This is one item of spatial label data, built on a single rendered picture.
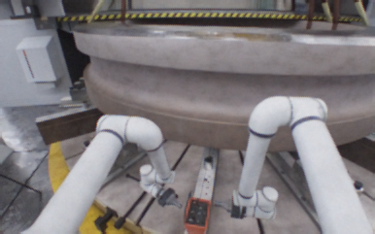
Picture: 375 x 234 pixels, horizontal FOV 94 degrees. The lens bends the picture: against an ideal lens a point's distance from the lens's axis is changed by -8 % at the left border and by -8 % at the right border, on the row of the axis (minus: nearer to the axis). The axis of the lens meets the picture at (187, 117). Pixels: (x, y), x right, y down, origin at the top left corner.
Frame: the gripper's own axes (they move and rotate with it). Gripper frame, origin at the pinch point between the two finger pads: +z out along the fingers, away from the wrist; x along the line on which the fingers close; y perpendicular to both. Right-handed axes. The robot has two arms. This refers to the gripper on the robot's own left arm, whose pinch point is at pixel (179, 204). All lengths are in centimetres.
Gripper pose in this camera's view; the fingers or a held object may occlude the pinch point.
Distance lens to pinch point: 136.9
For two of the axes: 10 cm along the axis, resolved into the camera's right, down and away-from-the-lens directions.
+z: 8.2, 2.8, -5.0
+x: 5.7, -4.1, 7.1
